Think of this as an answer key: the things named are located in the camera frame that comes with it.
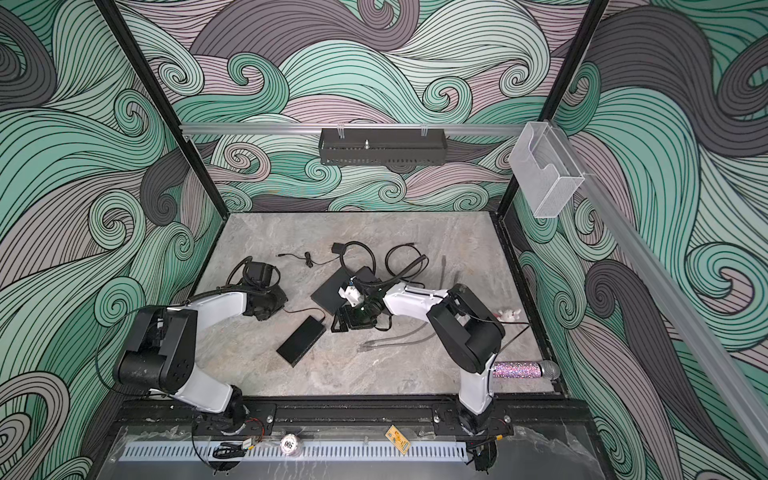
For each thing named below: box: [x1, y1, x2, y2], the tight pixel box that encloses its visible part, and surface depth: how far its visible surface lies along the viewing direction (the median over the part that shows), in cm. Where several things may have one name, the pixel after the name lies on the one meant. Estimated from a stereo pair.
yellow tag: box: [384, 424, 411, 455], surface depth 71 cm
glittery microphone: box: [492, 360, 561, 381], surface depth 79 cm
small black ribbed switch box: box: [276, 315, 327, 368], surface depth 87 cm
